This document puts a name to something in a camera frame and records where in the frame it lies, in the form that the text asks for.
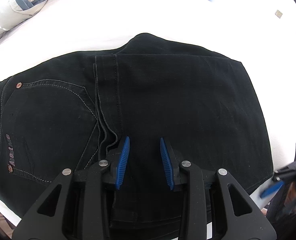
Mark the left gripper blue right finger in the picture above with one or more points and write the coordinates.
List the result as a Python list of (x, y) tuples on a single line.
[(167, 165)]

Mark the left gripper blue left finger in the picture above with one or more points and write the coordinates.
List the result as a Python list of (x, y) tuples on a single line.
[(122, 164)]

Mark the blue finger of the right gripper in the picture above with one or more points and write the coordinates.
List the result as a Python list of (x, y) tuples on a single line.
[(271, 189)]

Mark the black denim pants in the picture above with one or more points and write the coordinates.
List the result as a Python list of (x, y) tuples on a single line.
[(64, 121)]

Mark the white bed sheet mattress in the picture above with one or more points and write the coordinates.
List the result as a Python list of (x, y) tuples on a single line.
[(245, 30)]

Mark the white wall socket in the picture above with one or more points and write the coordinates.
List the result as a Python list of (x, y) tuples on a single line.
[(278, 14)]

